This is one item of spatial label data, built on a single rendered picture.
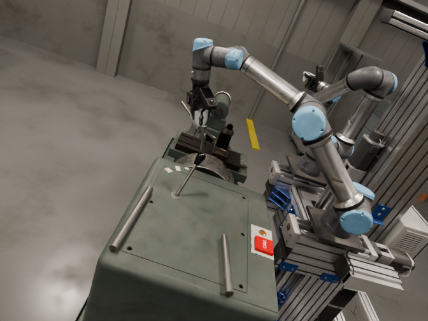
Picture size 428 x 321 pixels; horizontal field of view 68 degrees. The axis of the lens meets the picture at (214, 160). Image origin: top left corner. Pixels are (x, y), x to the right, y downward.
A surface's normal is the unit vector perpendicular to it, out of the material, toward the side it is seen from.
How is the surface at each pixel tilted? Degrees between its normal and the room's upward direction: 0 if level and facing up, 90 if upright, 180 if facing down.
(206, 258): 0
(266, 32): 90
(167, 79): 90
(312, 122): 85
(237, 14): 90
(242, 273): 0
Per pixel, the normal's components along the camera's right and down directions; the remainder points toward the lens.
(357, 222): -0.29, 0.47
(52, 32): 0.00, 0.50
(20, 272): 0.34, -0.81
